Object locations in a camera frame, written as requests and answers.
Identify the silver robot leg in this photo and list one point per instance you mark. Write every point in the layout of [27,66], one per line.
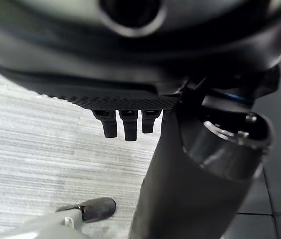
[48,224]

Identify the dark robot foot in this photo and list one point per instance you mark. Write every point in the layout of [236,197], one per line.
[98,208]

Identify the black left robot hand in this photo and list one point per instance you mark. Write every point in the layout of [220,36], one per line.
[140,74]

